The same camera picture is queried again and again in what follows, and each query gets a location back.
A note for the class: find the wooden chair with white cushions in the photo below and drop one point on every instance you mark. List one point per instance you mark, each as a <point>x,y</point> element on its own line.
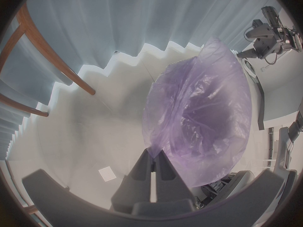
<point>91,91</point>

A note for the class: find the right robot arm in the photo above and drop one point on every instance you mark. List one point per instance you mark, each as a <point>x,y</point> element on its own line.
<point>269,13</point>

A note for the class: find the white curtain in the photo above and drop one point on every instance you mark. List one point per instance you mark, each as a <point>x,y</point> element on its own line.
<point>94,20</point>

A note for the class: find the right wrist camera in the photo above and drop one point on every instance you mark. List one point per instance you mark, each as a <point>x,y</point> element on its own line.
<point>256,24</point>

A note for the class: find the purple plastic bag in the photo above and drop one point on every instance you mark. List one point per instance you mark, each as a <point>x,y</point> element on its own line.
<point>201,117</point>

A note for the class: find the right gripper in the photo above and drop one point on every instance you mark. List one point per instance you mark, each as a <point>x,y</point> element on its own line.
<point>266,47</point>

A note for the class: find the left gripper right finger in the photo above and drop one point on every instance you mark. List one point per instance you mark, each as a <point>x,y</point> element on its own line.
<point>170,185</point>

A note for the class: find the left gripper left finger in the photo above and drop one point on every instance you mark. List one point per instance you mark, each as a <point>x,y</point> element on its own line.
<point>137,185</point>

